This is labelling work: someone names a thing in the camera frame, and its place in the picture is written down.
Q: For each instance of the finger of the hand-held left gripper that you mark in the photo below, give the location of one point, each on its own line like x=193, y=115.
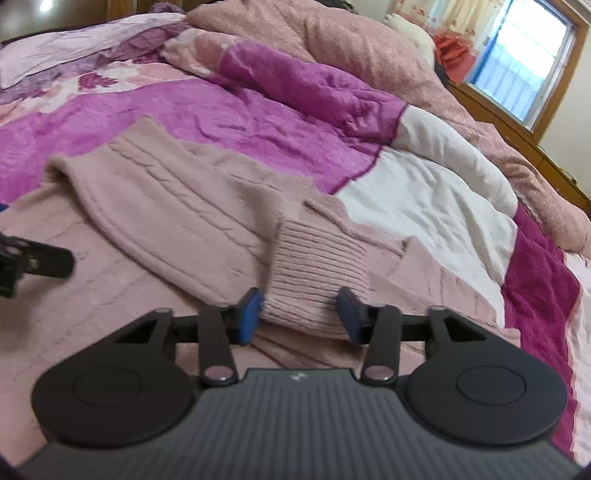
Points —
x=46, y=263

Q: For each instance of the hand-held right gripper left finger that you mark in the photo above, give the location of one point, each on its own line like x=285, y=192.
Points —
x=249, y=318

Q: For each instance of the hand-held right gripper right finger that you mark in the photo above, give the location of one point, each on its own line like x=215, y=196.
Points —
x=348, y=318

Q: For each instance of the pink knit cardigan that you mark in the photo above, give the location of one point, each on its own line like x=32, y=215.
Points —
x=161, y=207

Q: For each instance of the purple and white patchwork quilt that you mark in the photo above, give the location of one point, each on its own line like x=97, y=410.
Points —
x=286, y=115

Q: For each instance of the lilac floral pillow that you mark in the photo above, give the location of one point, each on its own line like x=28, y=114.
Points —
x=69, y=50

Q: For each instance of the wooden headboard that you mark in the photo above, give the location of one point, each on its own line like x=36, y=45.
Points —
x=531, y=143

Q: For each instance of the wooden cabinet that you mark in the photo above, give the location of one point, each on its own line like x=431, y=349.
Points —
x=92, y=9

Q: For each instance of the pink fluffy blanket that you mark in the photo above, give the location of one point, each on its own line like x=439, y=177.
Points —
x=369, y=50

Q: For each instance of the purple fluffy cloth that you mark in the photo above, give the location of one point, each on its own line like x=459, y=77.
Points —
x=160, y=7

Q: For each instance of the red cloth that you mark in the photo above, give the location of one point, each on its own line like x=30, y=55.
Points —
x=455, y=53

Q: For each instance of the white plush toy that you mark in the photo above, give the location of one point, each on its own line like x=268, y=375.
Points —
x=411, y=37

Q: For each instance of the window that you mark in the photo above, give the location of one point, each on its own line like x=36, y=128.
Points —
x=521, y=60

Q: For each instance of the dark object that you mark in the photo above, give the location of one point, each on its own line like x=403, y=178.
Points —
x=337, y=4

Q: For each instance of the floral curtain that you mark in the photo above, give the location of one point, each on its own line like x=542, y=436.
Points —
x=461, y=14

